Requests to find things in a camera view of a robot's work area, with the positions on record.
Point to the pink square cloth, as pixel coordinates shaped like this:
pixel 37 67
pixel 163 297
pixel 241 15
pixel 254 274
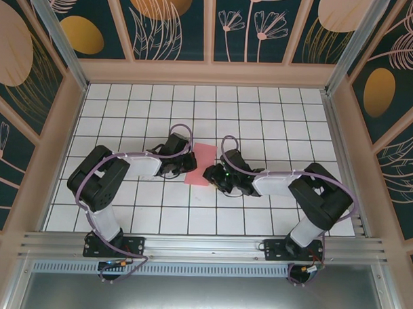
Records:
pixel 204 152

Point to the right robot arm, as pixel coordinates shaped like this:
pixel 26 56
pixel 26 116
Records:
pixel 305 232

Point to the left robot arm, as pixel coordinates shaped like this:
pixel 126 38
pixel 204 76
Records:
pixel 104 222

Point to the galvanised metal sheet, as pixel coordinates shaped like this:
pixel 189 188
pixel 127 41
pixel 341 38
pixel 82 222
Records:
pixel 201 296

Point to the long aluminium mounting rail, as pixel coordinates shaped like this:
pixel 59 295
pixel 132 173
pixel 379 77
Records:
pixel 203 249

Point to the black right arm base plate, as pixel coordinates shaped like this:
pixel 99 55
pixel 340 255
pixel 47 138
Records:
pixel 274 250

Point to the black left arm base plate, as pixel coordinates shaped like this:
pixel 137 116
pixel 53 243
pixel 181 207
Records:
pixel 135 245

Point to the aluminium side rail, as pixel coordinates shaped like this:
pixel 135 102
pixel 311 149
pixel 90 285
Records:
pixel 339 149

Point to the aluminium frame post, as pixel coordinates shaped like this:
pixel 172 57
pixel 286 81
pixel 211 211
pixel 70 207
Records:
pixel 61 44
pixel 353 41

